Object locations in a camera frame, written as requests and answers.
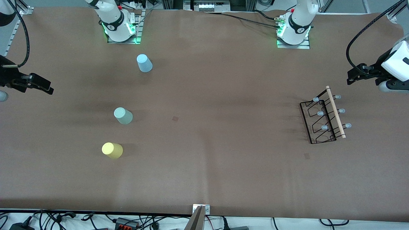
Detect black looped cable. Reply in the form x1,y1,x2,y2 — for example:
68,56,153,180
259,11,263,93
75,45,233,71
319,218,349,226

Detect pale green plastic cup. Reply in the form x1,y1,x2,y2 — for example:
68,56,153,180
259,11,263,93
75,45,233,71
114,107,133,125

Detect orange black connector block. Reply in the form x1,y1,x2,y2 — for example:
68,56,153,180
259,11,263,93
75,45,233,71
115,218,140,229

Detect light blue plastic cup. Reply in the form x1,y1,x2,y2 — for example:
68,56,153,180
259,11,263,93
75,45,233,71
136,54,153,73

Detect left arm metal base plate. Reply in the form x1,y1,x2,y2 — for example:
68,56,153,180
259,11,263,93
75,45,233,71
277,34,311,49

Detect yellow plastic cup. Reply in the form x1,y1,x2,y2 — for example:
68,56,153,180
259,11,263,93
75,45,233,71
102,142,123,159

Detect black power adapter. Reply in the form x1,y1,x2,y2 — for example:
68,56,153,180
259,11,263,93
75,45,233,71
10,222,35,230

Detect brown table cover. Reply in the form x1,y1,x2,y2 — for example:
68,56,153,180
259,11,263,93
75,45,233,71
0,6,409,222

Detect white power strip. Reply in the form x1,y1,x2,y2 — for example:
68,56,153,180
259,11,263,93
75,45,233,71
123,0,149,9

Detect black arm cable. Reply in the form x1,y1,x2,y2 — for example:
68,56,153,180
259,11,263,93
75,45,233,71
346,0,407,71
6,0,30,68

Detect silver control box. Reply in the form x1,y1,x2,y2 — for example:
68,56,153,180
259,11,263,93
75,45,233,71
184,0,230,12

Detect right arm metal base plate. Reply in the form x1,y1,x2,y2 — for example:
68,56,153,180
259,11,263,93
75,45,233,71
107,10,143,44

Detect black wire cup holder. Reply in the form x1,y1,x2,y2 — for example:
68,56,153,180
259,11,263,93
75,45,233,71
300,86,352,145

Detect aluminium corner profile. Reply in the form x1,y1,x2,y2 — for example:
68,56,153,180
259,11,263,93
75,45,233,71
386,0,409,22

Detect aluminium profile beam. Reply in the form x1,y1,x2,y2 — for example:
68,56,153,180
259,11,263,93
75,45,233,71
184,206,205,230

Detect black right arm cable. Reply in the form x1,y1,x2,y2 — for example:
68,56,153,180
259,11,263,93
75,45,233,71
6,0,30,68

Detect aluminium frame rail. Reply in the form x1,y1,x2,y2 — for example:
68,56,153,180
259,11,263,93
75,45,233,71
4,6,34,57

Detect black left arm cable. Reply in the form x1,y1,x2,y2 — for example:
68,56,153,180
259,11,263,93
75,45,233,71
346,0,407,71

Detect black base power cable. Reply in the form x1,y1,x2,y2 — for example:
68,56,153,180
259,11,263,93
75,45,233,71
220,11,283,30

